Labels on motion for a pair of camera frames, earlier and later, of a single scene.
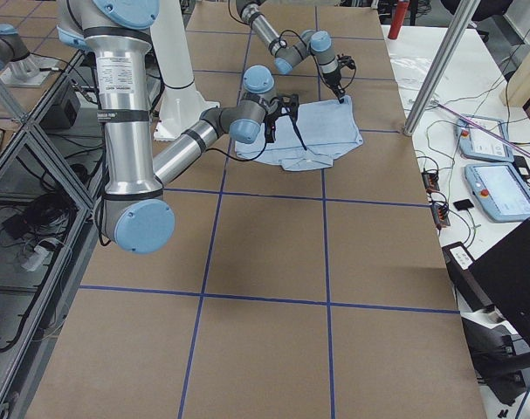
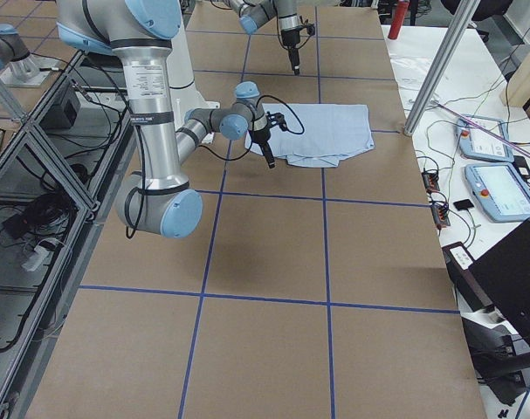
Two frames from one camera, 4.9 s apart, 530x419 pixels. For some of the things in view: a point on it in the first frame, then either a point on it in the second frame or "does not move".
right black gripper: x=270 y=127 → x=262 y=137
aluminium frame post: x=465 y=15 does not move
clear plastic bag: x=410 y=73 does not move
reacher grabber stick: x=492 y=133 does not move
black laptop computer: x=509 y=277 does not move
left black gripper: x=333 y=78 → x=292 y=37
